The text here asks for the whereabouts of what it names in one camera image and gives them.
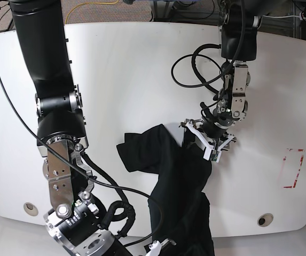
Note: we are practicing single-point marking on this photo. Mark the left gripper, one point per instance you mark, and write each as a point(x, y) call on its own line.
point(206, 134)

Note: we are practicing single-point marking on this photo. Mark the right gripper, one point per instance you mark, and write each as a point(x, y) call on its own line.
point(83, 230)

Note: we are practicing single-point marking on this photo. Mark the black t-shirt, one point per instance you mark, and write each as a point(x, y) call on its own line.
point(182, 176)

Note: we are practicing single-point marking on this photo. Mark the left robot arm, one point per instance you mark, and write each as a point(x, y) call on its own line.
point(238, 45)

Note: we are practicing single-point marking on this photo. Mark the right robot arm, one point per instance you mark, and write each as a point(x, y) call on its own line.
point(61, 136)

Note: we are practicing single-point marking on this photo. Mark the left table grommet hole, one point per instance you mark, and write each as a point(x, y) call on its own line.
point(30, 209)

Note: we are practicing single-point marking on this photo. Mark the table grommet hole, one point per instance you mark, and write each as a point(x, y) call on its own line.
point(30, 209)
point(265, 220)

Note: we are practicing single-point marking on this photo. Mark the red tape rectangle marking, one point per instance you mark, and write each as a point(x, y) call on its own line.
point(291, 167)

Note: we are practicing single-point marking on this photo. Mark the right table grommet hole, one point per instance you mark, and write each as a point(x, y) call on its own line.
point(265, 220)

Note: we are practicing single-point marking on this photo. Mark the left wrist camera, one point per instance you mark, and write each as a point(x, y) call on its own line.
point(212, 155)

